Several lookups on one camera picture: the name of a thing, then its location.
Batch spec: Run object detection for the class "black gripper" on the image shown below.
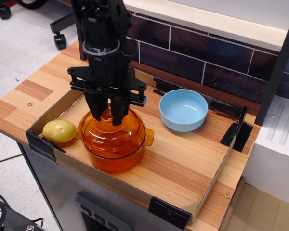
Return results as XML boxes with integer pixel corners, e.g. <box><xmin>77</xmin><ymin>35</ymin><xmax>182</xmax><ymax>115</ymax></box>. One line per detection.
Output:
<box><xmin>67</xmin><ymin>42</ymin><xmax>146</xmax><ymax>126</ymax></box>

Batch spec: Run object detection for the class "orange transparent pot lid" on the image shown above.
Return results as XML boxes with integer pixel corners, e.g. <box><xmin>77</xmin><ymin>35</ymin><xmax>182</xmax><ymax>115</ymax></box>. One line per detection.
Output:
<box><xmin>76</xmin><ymin>109</ymin><xmax>146</xmax><ymax>160</ymax></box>

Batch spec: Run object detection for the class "orange transparent pot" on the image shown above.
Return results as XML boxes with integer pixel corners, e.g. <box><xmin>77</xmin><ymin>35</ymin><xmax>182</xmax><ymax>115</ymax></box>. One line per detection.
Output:
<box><xmin>75</xmin><ymin>113</ymin><xmax>155</xmax><ymax>174</ymax></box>

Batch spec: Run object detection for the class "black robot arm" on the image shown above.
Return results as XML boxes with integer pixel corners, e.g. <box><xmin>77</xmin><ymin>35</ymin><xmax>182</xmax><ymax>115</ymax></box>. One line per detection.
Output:
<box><xmin>67</xmin><ymin>0</ymin><xmax>146</xmax><ymax>126</ymax></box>

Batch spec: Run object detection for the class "yellow toy potato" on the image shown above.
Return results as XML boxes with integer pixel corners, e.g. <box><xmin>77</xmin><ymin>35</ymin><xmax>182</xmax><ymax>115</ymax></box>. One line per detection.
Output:
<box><xmin>42</xmin><ymin>119</ymin><xmax>76</xmax><ymax>143</ymax></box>

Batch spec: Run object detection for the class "cardboard fence with black tape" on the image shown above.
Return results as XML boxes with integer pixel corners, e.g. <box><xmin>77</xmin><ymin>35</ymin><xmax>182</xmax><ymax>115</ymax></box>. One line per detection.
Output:
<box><xmin>26</xmin><ymin>56</ymin><xmax>257</xmax><ymax>231</ymax></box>

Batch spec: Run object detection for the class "light blue bowl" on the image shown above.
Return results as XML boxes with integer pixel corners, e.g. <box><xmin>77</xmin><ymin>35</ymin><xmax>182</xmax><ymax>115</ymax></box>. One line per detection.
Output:
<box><xmin>159</xmin><ymin>89</ymin><xmax>208</xmax><ymax>132</ymax></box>

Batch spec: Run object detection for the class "black office chair base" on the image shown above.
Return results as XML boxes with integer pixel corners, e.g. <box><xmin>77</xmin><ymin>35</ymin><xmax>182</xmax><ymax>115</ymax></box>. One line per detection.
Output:
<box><xmin>50</xmin><ymin>13</ymin><xmax>75</xmax><ymax>50</ymax></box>

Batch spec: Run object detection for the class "grey toy oven front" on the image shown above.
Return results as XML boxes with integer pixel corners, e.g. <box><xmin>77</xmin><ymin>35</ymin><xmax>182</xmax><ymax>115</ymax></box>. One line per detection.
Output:
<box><xmin>75</xmin><ymin>193</ymin><xmax>132</xmax><ymax>231</ymax></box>

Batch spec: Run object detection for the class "black caster wheel top left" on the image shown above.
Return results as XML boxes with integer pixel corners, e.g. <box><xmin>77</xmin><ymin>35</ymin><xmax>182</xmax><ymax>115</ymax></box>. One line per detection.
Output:
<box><xmin>0</xmin><ymin>0</ymin><xmax>12</xmax><ymax>20</ymax></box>

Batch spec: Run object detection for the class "white toy sink unit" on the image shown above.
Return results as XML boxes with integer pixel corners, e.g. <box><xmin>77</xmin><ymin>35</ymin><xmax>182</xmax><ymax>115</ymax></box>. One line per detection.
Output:
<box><xmin>243</xmin><ymin>96</ymin><xmax>289</xmax><ymax>203</ymax></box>

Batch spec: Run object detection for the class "black left shelf post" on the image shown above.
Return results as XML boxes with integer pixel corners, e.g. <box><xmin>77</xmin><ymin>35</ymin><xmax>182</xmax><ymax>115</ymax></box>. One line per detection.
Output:
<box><xmin>71</xmin><ymin>0</ymin><xmax>88</xmax><ymax>61</ymax></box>

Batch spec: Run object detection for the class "black shelf post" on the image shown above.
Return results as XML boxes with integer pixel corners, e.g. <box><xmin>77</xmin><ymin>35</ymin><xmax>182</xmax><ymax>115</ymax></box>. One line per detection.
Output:
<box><xmin>71</xmin><ymin>0</ymin><xmax>88</xmax><ymax>61</ymax></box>
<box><xmin>254</xmin><ymin>0</ymin><xmax>289</xmax><ymax>127</ymax></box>

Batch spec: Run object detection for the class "black cable bottom left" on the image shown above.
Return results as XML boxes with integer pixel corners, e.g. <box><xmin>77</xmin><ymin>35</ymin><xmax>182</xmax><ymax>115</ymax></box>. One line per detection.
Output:
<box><xmin>0</xmin><ymin>189</ymin><xmax>44</xmax><ymax>231</ymax></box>

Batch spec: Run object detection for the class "black right shelf post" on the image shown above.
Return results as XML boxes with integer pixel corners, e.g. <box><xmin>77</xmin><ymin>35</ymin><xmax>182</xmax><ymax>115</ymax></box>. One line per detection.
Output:
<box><xmin>254</xmin><ymin>0</ymin><xmax>289</xmax><ymax>127</ymax></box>

